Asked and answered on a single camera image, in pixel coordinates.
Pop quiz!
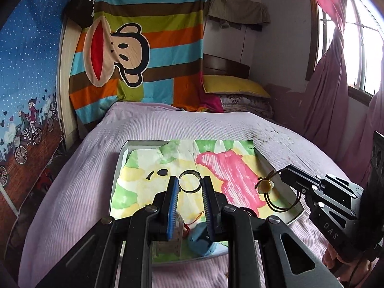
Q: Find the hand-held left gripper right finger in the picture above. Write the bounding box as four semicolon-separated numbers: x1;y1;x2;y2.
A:
202;175;342;288

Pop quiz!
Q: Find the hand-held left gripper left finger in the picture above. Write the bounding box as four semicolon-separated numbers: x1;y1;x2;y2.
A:
36;175;180;288

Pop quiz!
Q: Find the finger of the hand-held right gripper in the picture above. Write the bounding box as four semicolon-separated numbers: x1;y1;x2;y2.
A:
280;165;364;199
300;185;357;218

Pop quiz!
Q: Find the red string charm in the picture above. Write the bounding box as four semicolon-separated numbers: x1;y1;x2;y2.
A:
183;211;208;236

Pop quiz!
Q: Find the blue wrist watch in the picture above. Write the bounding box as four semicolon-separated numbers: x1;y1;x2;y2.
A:
187;220;218;257

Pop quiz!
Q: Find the black ring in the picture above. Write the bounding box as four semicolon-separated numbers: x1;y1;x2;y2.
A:
179;170;202;194

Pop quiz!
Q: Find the black cord yellow pendant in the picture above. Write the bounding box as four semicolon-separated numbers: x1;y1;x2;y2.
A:
256;168;302;213

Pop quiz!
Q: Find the grey shallow tray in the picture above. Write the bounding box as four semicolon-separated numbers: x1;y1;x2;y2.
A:
109;139;305;266

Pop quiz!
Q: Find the person's right hand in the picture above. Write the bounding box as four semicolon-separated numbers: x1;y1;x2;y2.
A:
322;241;371;282

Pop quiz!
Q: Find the colourful painted paper sheet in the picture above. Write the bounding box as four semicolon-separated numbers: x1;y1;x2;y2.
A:
112;139;296;262

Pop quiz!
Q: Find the pink curtain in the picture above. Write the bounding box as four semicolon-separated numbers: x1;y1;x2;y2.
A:
306;0;384;183

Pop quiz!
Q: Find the folded patterned quilt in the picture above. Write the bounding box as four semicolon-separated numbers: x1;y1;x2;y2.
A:
219;94;274;118

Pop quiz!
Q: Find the yellow pillow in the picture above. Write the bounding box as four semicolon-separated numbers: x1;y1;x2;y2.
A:
202;75;271;98

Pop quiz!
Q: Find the dark wooden headboard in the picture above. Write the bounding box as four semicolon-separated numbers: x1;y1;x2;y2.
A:
202;53;250;80

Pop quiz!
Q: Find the window with white bars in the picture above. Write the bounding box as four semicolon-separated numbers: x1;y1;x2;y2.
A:
314;0;384;97

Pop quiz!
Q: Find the beige wooden cabinet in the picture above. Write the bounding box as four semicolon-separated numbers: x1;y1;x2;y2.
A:
56;15;82;145

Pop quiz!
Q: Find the striped monkey print cloth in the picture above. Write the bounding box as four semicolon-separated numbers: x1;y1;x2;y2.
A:
69;0;224;126

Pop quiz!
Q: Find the olive hanging cloth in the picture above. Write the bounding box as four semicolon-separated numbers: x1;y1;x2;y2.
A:
207;0;271;26

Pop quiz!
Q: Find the blue printed fabric wardrobe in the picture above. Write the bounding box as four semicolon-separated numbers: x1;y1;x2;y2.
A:
0;0;77;218

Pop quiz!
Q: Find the black hanging bag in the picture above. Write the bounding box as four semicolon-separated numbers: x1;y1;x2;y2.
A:
64;0;97;26

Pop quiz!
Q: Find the thin black wall cable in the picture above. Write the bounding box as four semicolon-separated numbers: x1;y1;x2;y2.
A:
241;25;248;64

